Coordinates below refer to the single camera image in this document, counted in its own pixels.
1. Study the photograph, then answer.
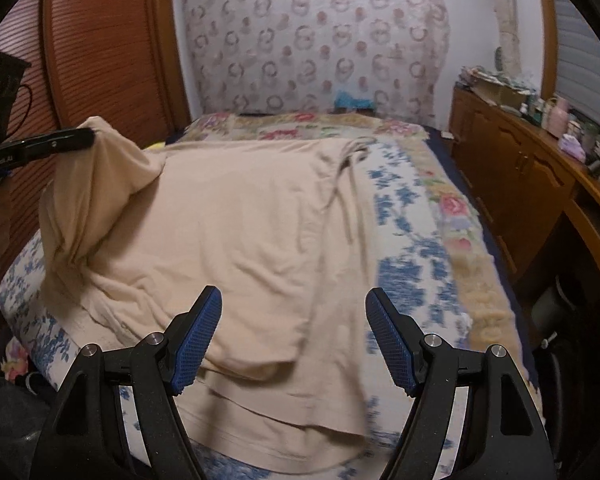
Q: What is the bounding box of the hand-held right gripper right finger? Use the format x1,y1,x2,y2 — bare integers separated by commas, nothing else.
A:
365,287,561,480

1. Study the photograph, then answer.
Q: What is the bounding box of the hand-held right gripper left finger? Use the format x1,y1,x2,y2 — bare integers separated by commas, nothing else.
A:
30,285,223,480

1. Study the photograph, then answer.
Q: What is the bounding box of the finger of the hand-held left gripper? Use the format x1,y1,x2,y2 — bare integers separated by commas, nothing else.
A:
11,127,97,162

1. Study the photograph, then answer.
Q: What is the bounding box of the beige printed t-shirt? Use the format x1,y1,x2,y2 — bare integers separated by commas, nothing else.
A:
39,116,377,462

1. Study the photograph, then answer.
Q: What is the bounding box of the blue floral white blanket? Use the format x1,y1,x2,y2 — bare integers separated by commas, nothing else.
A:
0,137,482,480

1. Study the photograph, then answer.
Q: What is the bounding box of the wooden louvered wardrobe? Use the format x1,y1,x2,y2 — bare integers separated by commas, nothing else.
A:
0,0,192,283

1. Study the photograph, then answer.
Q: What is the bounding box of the rose floral fleece blanket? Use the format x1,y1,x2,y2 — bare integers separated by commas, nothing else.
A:
179,111,537,392

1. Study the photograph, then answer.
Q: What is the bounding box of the black chair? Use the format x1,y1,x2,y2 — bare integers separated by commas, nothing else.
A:
526,271,593,463

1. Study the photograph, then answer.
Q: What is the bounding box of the pink floral cloth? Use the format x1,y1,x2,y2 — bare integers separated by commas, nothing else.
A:
0,337,32,388

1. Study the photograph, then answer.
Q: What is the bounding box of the wooden dresser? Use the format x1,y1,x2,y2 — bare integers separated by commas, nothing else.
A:
449,82,600,282

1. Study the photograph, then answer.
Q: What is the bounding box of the small blue cloth item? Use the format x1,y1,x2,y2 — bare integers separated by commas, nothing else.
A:
332,90,377,112

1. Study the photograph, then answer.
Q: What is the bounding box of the purple fluffy item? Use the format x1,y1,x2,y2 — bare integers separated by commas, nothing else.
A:
559,135,587,162

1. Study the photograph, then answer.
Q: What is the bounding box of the pink cup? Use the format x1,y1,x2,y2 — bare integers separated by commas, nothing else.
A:
547,97,572,137

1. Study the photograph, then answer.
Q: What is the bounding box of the grey window blind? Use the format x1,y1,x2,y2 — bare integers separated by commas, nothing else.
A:
552,0,600,132

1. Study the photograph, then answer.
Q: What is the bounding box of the black cable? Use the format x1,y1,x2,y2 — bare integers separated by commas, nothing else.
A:
2,84,35,142

